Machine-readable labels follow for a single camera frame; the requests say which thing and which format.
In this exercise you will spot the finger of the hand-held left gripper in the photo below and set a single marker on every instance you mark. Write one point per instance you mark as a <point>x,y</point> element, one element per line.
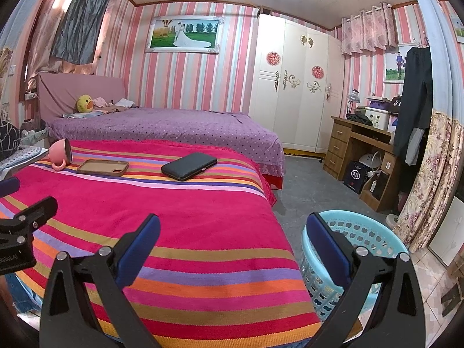
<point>9,186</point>
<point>36,212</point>

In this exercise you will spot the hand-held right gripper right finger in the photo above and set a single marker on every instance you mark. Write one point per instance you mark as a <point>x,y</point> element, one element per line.
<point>326,250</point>

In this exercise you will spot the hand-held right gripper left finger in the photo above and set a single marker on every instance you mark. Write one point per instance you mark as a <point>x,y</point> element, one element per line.
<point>139,246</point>

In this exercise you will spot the light blue plastic basket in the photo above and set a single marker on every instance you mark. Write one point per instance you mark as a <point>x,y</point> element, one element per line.
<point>362,232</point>

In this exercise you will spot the polka dot cushion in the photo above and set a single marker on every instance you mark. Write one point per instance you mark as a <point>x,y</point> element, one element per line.
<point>21,156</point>

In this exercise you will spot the black white patterned bag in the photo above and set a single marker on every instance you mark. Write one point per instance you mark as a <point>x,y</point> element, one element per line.
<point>9,139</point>

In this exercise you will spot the pink mug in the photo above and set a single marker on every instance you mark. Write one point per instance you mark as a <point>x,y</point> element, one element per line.
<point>58,152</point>

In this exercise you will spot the pink striped blanket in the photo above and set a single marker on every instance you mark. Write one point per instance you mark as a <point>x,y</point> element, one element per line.
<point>203,217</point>

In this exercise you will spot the brown cardboard tray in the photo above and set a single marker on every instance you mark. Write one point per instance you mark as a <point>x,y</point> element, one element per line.
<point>103,166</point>

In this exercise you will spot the black zip case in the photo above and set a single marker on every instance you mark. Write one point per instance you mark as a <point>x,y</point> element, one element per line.
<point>188,166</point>

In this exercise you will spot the wooden desk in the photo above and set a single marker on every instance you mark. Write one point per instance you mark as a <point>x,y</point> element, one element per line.
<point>339,141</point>

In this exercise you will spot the yellow duck plush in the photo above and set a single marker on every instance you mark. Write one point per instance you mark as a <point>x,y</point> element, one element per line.
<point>84,104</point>

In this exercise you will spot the mauve covered headboard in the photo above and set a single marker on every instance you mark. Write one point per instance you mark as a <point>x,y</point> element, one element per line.
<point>72,90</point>

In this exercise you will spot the white panel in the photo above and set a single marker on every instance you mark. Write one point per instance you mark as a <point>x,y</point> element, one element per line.
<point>447,232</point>

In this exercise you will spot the pink plush toy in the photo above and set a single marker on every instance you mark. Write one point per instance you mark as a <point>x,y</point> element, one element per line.
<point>100,102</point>

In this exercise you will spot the bed with purple dotted cover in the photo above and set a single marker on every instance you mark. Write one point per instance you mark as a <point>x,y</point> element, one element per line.
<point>181,127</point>

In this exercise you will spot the pink floral curtain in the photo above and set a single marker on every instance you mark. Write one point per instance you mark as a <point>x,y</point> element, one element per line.
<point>435,170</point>

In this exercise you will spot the dark clothes on desk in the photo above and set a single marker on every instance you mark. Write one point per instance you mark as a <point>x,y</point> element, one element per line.
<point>357,118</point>

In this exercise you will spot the white wardrobe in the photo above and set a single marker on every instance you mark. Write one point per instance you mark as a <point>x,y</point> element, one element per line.
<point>290,116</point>

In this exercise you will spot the white storage box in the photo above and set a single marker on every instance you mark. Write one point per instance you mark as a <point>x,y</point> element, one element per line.
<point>379,119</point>

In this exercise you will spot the folded clothes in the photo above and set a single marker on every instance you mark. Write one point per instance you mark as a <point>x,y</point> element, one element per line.
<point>127,103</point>

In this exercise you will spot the pink window curtain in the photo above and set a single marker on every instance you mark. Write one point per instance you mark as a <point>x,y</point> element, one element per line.
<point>47,36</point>

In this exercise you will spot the desk lamp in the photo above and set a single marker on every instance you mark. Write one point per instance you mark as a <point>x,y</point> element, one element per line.
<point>352,97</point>

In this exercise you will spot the black cap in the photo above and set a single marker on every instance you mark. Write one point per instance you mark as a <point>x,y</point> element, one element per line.
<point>396,104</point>

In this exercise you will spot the black hanging clothes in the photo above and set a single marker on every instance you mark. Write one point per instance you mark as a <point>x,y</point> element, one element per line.
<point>415,98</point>

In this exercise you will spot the grey window curtain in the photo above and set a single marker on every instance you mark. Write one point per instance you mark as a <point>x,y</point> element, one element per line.
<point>81,18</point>

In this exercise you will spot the small framed photo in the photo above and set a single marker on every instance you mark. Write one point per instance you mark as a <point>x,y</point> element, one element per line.
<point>395,65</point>

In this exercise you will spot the framed wedding photo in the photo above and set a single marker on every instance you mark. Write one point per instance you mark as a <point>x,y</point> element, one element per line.
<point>183,34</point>

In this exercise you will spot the pink short curtain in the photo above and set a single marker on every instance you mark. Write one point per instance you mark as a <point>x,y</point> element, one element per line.
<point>368,29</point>

